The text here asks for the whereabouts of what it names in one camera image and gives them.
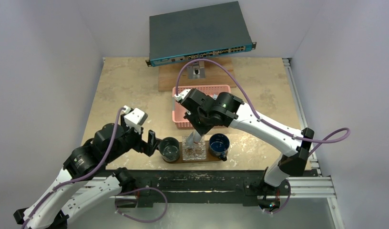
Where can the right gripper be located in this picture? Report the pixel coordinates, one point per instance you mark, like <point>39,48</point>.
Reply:
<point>198,126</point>

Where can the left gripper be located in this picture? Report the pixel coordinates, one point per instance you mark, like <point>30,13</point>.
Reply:
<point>142,146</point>

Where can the dark green cup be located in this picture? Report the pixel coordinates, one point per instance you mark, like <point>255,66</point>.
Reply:
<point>169,149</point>

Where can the pink plastic basket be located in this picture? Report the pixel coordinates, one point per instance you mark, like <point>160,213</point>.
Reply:
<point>178,111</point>

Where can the blue cup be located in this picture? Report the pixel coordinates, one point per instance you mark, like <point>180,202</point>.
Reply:
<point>218,146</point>

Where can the clear acrylic holder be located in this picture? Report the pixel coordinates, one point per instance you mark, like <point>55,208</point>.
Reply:
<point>195,153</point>

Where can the oval wooden tray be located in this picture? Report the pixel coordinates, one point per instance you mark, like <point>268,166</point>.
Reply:
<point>209,157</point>

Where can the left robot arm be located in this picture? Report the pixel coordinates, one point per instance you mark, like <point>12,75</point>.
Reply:
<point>59,206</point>

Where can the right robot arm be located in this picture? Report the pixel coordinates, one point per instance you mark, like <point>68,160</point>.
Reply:
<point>292,143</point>

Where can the wooden base board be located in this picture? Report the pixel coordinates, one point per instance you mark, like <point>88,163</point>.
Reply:
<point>214,75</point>

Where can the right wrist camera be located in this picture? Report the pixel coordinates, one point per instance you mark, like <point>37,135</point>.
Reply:
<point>181,96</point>

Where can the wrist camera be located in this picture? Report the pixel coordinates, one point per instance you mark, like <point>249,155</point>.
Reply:
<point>181,96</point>
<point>134,118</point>

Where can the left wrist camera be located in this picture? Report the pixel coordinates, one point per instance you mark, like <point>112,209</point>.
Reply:
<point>134,118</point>

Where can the metal stand bracket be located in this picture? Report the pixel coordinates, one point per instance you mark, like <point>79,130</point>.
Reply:
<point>196,70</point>

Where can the network switch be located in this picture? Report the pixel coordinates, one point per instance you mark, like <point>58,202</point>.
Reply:
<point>197,33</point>

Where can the black base frame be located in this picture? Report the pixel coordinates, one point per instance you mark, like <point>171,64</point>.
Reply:
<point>245,187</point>

